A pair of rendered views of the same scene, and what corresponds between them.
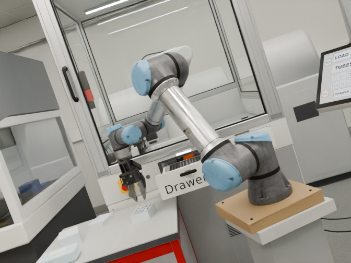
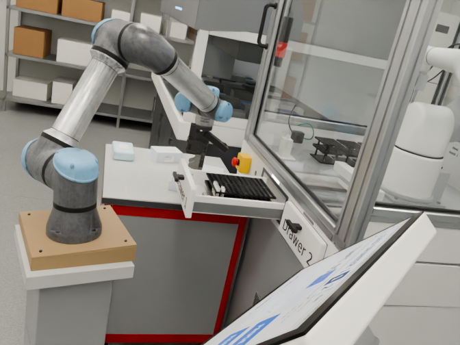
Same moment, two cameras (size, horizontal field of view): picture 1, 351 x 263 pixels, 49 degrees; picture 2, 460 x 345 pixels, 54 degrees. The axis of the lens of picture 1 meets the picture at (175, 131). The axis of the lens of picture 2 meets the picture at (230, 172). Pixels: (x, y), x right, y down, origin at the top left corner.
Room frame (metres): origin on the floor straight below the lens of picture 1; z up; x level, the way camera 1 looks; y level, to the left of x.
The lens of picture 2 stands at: (1.31, -1.45, 1.47)
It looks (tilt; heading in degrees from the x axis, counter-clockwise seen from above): 19 degrees down; 71
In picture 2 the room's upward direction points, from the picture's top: 12 degrees clockwise
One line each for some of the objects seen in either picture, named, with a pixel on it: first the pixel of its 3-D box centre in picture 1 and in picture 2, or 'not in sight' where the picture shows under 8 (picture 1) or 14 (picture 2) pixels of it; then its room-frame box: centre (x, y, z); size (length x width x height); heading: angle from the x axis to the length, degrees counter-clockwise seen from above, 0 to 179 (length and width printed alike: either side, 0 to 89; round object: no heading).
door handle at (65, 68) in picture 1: (69, 84); (265, 25); (1.97, 0.43, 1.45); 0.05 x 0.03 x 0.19; 179
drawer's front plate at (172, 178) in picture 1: (190, 177); (185, 185); (1.65, 0.00, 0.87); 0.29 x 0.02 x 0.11; 89
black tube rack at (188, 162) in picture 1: (188, 169); (238, 192); (1.86, 0.00, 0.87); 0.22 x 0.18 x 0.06; 179
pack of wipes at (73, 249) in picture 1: (59, 256); (122, 150); (1.48, 0.58, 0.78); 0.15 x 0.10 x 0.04; 91
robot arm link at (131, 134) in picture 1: (131, 133); (193, 103); (1.67, 0.18, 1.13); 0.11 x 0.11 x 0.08; 35
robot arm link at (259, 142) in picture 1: (254, 151); (74, 176); (1.29, -0.23, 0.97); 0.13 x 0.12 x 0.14; 125
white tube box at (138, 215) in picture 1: (143, 212); (184, 184); (1.71, 0.25, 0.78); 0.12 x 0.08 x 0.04; 168
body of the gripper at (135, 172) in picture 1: (128, 170); (198, 139); (1.74, 0.26, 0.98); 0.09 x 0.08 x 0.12; 168
